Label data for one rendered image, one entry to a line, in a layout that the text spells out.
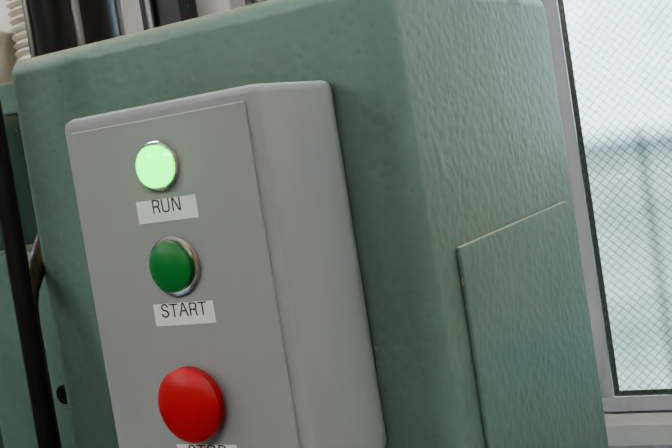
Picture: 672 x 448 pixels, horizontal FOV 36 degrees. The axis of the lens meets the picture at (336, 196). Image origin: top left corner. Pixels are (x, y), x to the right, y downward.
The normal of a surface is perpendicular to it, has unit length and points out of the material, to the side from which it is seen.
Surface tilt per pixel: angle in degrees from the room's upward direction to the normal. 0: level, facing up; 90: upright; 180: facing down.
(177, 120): 90
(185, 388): 82
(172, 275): 92
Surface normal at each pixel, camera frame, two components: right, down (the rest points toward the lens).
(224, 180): -0.48, 0.12
